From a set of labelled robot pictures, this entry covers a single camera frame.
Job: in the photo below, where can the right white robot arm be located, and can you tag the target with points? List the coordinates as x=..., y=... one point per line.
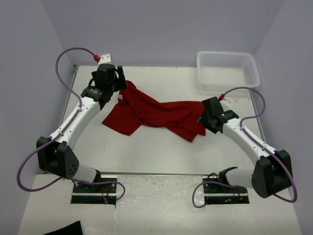
x=272, y=171

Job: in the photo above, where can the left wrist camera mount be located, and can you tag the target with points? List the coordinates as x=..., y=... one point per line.
x=103, y=59

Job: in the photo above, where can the red t-shirt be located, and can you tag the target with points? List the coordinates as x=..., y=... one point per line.
x=135, y=108

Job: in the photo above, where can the white plastic basket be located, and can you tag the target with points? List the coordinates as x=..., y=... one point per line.
x=221, y=71

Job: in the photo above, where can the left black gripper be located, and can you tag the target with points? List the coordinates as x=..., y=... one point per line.
x=121, y=78

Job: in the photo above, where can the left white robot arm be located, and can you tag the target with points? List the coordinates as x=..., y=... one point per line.
x=56, y=153

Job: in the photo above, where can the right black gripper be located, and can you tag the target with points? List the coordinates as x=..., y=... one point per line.
x=203, y=120

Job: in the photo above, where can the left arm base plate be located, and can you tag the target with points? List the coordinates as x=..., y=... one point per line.
x=94, y=194

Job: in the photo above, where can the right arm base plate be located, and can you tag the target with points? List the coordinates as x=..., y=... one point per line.
x=218, y=195

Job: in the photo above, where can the black cloth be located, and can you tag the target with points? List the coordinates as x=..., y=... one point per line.
x=72, y=229

